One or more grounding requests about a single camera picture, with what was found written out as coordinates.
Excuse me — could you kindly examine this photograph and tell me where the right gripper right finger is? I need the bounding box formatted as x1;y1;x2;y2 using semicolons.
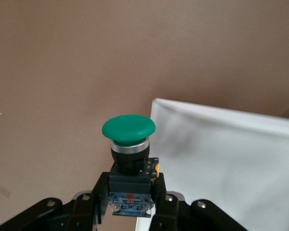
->
148;172;249;231

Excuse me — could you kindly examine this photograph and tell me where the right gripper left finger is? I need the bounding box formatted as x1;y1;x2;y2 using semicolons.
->
0;172;111;231

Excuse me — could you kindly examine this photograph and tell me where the green mushroom push button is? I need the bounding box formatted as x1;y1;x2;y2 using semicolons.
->
101;115;161;218

